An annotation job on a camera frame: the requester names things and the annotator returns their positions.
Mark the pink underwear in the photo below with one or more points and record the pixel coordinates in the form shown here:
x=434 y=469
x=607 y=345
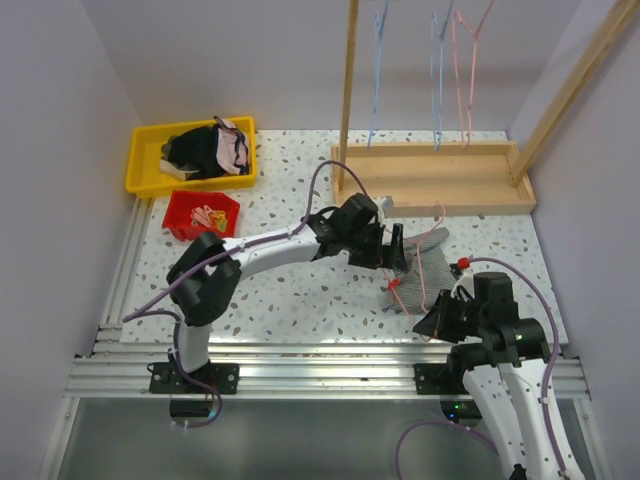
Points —
x=232 y=151

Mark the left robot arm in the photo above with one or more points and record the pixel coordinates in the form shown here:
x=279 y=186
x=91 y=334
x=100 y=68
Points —
x=204 y=279

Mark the right blue hanger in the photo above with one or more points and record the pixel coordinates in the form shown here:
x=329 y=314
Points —
x=438 y=31

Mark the grey knitted garment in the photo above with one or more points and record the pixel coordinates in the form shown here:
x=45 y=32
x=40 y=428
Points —
x=425 y=275

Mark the blue hanger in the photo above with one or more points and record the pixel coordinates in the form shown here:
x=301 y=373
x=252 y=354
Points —
x=379 y=24
x=438 y=31

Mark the wooden hanger rack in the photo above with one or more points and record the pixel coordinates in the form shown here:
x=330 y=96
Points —
x=464 y=178

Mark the red clip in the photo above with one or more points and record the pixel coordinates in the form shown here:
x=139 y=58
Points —
x=394 y=283

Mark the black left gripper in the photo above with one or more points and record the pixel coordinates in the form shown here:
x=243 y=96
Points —
x=382 y=255

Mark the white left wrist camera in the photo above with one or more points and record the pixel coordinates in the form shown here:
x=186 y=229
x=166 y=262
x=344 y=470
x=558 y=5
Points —
x=384 y=205

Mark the black garment pile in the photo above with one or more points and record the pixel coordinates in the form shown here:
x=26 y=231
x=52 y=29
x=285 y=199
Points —
x=192 y=155

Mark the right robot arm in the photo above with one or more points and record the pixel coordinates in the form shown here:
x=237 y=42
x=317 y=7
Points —
x=505 y=363

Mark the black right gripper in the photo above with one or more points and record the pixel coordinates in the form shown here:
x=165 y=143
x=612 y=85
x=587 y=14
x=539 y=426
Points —
x=437 y=320

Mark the clips in red bin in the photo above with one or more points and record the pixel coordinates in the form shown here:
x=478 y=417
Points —
x=209 y=218

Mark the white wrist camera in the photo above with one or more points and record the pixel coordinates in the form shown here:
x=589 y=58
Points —
x=384 y=205
x=463 y=288

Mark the yellow plastic tray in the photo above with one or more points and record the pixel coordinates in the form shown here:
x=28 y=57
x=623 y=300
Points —
x=145 y=179

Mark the aluminium mounting rail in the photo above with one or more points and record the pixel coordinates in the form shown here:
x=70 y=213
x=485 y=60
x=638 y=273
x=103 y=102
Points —
x=269 y=371

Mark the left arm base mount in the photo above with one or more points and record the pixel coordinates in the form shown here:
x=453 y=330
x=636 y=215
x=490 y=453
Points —
x=165 y=379

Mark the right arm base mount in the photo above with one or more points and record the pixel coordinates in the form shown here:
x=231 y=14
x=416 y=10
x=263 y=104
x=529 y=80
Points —
x=436 y=379

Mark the red plastic bin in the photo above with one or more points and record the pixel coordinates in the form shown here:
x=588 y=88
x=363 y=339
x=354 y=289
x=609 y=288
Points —
x=177 y=217

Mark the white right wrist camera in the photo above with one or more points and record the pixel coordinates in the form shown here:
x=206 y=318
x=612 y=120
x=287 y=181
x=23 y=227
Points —
x=463 y=288

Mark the left blue hanger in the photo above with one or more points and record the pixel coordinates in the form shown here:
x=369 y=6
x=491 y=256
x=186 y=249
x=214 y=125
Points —
x=379 y=24

